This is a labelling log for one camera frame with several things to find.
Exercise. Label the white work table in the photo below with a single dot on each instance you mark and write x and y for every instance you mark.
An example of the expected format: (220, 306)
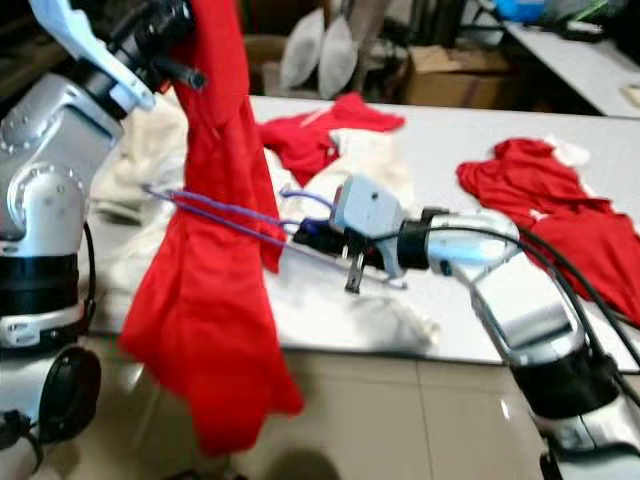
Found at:
(435, 160)

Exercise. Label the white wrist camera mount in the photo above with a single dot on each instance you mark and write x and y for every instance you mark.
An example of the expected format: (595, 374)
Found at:
(365, 210)
(85, 35)

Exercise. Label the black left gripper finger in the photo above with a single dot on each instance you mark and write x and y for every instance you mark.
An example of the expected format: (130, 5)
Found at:
(186, 72)

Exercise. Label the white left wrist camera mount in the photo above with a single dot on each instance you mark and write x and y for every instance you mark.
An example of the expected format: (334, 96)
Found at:
(85, 35)

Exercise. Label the open cardboard box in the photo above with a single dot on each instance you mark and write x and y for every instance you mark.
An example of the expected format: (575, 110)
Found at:
(450, 80)

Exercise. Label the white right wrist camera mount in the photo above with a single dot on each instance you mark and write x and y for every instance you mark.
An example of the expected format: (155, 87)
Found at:
(365, 210)

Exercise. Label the white t-shirt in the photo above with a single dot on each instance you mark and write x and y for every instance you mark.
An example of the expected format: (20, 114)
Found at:
(150, 150)

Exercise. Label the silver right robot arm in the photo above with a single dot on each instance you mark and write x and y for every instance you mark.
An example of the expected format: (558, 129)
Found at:
(530, 320)

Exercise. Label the blue plastic item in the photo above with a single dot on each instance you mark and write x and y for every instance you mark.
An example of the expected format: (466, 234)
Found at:
(525, 9)

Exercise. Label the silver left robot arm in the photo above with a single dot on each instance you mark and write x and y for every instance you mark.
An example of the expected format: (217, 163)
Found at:
(50, 190)

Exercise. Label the red t-shirt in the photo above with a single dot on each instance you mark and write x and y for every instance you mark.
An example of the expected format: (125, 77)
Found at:
(540, 185)
(300, 135)
(210, 330)

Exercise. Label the purple plastic hanger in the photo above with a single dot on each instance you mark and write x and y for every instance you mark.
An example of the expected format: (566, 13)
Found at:
(230, 210)

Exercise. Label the grey side table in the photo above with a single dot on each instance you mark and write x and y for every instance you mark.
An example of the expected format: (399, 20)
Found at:
(580, 65)

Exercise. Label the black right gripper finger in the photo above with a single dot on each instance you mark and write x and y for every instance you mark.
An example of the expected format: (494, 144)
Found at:
(311, 247)
(313, 229)

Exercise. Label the cream t-shirt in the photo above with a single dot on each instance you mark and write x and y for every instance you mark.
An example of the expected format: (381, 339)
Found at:
(370, 155)

